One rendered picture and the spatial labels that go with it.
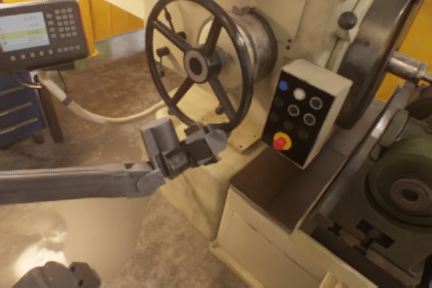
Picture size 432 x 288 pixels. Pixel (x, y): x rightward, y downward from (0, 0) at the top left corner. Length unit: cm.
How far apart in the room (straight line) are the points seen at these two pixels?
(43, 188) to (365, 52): 81
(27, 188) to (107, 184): 14
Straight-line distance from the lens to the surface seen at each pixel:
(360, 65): 85
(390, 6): 89
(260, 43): 75
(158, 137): 57
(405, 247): 82
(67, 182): 58
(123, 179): 57
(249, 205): 132
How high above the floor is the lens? 165
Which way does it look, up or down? 38 degrees down
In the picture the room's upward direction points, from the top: 9 degrees clockwise
